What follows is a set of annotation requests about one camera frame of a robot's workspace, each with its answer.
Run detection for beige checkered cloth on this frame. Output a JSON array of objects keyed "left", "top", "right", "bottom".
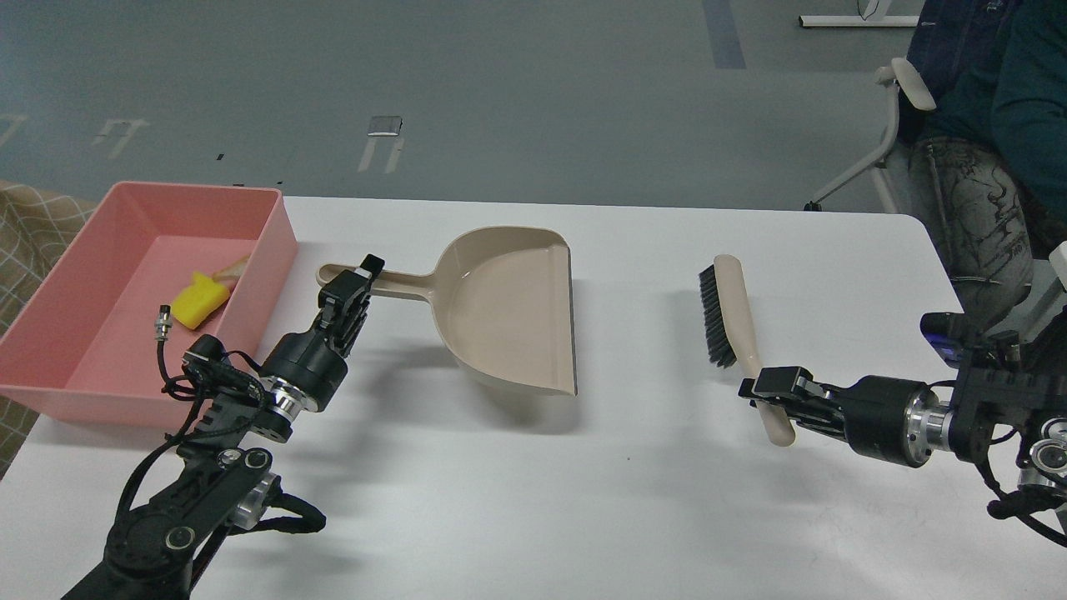
[{"left": 0, "top": 179, "right": 94, "bottom": 476}]

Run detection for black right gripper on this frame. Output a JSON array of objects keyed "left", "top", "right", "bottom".
[{"left": 739, "top": 366, "right": 952, "bottom": 468}]

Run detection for pink plastic bin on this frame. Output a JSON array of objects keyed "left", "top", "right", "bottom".
[{"left": 1, "top": 181, "right": 298, "bottom": 430}]

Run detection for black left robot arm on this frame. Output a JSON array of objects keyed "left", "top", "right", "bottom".
[{"left": 66, "top": 255, "right": 384, "bottom": 599}]

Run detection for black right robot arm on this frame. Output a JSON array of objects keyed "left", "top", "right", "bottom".
[{"left": 739, "top": 312, "right": 1064, "bottom": 546}]

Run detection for beige plastic dustpan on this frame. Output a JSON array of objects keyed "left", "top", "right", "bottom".
[{"left": 317, "top": 226, "right": 579, "bottom": 398}]

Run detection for beige hand brush black bristles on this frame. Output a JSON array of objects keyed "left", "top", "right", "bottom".
[{"left": 699, "top": 254, "right": 797, "bottom": 448}]

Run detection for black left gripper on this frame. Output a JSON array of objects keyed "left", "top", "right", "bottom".
[{"left": 259, "top": 254, "right": 386, "bottom": 415}]

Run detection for white table leg base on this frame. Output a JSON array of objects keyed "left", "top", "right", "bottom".
[{"left": 797, "top": 1, "right": 919, "bottom": 29}]

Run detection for yellow green sponge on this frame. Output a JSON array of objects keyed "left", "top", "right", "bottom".
[{"left": 170, "top": 271, "right": 230, "bottom": 330}]

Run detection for white office chair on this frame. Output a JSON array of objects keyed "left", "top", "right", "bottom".
[{"left": 805, "top": 57, "right": 938, "bottom": 214}]

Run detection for person in teal sweater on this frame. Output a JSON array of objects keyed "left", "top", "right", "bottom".
[{"left": 908, "top": 1, "right": 1066, "bottom": 332}]

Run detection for grey floor plate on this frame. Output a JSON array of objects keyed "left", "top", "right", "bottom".
[{"left": 366, "top": 115, "right": 403, "bottom": 138}]

